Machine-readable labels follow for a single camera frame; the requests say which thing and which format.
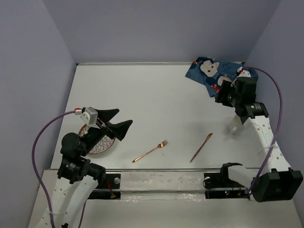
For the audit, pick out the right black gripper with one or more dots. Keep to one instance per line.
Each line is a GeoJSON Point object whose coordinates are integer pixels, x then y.
{"type": "Point", "coordinates": [225, 87]}

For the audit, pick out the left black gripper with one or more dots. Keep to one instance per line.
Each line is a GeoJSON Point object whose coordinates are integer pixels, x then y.
{"type": "Point", "coordinates": [118, 129]}

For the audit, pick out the blue cartoon placemat cloth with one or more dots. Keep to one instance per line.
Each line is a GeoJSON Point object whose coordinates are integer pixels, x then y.
{"type": "Point", "coordinates": [212, 73]}

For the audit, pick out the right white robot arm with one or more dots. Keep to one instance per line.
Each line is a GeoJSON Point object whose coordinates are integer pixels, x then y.
{"type": "Point", "coordinates": [276, 180]}

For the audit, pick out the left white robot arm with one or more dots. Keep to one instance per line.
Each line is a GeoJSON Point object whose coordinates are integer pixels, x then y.
{"type": "Point", "coordinates": [77, 176]}

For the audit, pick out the floral patterned plate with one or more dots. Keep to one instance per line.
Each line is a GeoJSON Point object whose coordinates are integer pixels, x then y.
{"type": "Point", "coordinates": [102, 146]}

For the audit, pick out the white mug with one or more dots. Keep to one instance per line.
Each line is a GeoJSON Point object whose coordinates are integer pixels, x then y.
{"type": "Point", "coordinates": [235, 126]}

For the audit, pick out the copper fork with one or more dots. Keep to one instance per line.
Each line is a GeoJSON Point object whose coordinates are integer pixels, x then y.
{"type": "Point", "coordinates": [159, 146]}

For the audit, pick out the copper knife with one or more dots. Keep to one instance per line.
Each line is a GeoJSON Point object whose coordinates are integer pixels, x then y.
{"type": "Point", "coordinates": [197, 152]}

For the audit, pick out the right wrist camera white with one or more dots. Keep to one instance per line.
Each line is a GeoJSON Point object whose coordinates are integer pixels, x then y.
{"type": "Point", "coordinates": [241, 72]}

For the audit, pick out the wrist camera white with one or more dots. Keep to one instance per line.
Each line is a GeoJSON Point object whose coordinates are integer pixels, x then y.
{"type": "Point", "coordinates": [241, 72]}
{"type": "Point", "coordinates": [89, 116]}

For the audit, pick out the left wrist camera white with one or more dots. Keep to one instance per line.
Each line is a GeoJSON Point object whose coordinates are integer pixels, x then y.
{"type": "Point", "coordinates": [89, 116]}

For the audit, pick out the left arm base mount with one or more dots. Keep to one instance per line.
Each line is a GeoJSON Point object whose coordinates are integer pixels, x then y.
{"type": "Point", "coordinates": [109, 189]}

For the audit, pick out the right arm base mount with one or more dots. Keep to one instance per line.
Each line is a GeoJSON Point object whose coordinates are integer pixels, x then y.
{"type": "Point", "coordinates": [218, 188]}

